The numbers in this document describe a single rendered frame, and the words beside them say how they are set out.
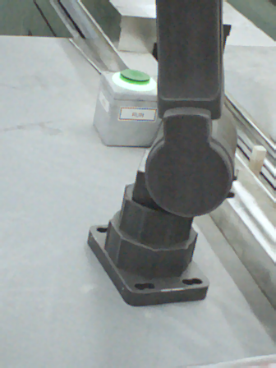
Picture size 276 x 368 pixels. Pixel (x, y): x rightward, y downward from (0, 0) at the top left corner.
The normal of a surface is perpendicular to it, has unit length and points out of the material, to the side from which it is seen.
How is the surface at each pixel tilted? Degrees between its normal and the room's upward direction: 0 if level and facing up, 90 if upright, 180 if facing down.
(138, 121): 90
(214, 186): 90
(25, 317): 0
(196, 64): 82
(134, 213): 90
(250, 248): 90
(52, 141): 0
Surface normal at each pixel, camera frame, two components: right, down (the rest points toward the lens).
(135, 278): 0.18, -0.87
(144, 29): 0.29, 0.48
